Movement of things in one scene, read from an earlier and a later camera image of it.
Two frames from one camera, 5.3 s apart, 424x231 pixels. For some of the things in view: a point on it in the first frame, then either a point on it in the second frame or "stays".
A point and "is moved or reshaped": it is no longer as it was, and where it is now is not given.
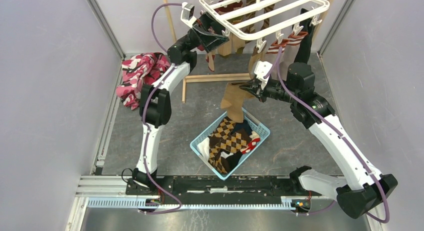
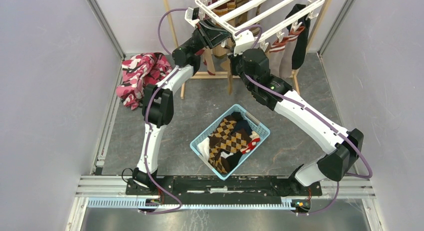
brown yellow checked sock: (225, 139) stays
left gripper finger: (210, 41) stays
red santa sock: (255, 137) stays
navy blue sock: (244, 125) stays
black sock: (303, 51) is moved or reshaped
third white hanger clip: (279, 36) stays
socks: (291, 49) is moved or reshaped
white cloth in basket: (203, 147) stays
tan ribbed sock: (233, 101) → (226, 65)
